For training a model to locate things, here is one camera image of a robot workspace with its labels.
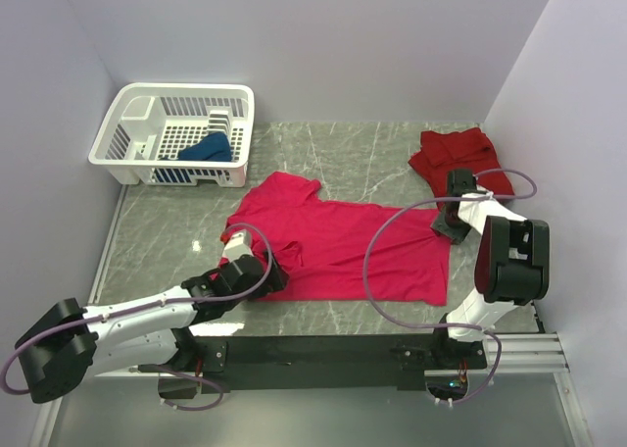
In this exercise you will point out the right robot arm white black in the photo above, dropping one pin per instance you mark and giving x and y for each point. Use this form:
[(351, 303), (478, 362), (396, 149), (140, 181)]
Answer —
[(512, 267)]

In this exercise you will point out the aluminium rail frame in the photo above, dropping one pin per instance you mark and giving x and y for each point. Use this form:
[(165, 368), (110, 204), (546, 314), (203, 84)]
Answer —
[(509, 354)]

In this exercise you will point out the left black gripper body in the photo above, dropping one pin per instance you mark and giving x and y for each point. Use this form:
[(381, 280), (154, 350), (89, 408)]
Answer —
[(273, 283)]

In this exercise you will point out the blue t shirt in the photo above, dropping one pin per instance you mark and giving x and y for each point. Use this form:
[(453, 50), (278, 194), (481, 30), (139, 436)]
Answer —
[(214, 147)]

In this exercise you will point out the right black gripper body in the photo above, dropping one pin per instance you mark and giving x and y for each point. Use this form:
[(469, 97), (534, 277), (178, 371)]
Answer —
[(453, 228)]

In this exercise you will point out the pink t shirt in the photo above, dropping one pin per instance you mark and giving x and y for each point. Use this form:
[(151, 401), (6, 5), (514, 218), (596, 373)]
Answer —
[(343, 251)]

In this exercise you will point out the white plastic basket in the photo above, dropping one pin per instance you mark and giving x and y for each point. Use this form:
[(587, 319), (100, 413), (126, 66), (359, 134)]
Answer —
[(149, 123)]

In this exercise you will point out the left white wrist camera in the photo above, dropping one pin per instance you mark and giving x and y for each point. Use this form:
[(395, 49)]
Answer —
[(238, 245)]

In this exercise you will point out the black base beam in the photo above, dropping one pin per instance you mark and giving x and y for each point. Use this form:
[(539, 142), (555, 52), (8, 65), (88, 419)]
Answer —
[(328, 361)]

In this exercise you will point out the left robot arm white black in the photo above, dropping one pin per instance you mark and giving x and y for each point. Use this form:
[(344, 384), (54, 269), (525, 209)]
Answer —
[(71, 343)]

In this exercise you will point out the dark red folded t shirt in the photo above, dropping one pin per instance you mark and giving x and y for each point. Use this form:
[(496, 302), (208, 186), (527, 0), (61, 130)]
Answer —
[(441, 153)]

